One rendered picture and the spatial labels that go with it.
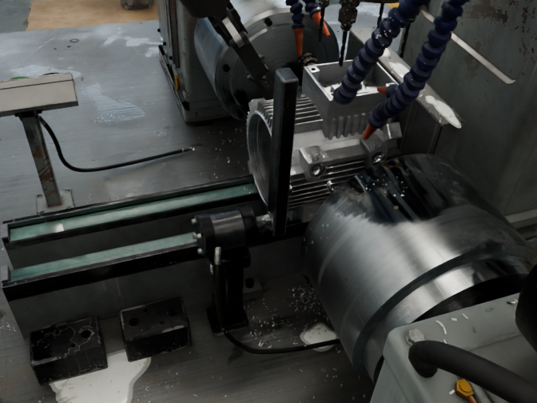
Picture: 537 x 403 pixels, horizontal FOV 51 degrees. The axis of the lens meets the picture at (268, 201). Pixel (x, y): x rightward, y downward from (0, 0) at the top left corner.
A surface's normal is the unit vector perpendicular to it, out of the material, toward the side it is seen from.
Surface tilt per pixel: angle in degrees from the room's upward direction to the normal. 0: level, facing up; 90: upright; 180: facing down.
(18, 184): 0
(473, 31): 90
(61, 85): 52
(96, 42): 0
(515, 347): 0
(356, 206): 39
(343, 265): 62
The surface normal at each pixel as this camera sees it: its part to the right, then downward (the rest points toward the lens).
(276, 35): 0.33, 0.65
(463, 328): 0.04, -0.73
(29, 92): 0.28, 0.06
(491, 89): -0.95, 0.19
